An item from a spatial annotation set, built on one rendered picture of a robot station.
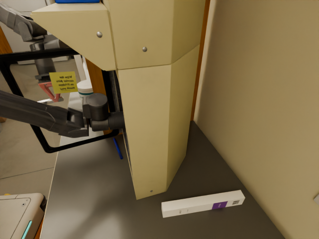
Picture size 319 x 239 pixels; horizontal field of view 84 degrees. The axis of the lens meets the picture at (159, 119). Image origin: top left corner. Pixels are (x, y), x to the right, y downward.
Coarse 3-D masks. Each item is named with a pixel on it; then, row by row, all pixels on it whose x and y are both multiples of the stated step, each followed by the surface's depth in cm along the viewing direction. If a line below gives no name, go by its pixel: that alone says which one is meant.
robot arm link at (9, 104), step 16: (0, 96) 42; (16, 96) 44; (0, 112) 42; (16, 112) 44; (32, 112) 45; (48, 112) 48; (64, 112) 51; (80, 112) 56; (48, 128) 49; (64, 128) 51
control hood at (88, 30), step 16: (32, 16) 26; (48, 16) 27; (64, 16) 27; (80, 16) 28; (96, 16) 28; (64, 32) 28; (80, 32) 29; (96, 32) 30; (112, 32) 31; (80, 48) 30; (96, 48) 31; (112, 48) 32; (96, 64) 33; (112, 64) 33
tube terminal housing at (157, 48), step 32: (128, 0) 28; (160, 0) 30; (192, 0) 37; (128, 32) 31; (160, 32) 33; (192, 32) 43; (128, 64) 34; (160, 64) 36; (192, 64) 50; (128, 96) 38; (160, 96) 41; (192, 96) 60; (128, 128) 43; (160, 128) 46; (128, 160) 73; (160, 160) 54; (160, 192) 64
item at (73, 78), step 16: (16, 64) 52; (32, 64) 54; (48, 64) 56; (64, 64) 57; (80, 64) 59; (16, 80) 55; (32, 80) 56; (48, 80) 58; (64, 80) 60; (80, 80) 62; (96, 80) 64; (32, 96) 59; (48, 96) 61; (64, 96) 63; (80, 96) 65; (48, 144) 71; (64, 144) 73
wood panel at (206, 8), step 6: (204, 12) 69; (204, 18) 70; (204, 24) 71; (204, 30) 73; (204, 36) 74; (204, 42) 76; (198, 60) 80; (198, 66) 81; (198, 72) 83; (198, 78) 85; (192, 108) 95; (192, 114) 97
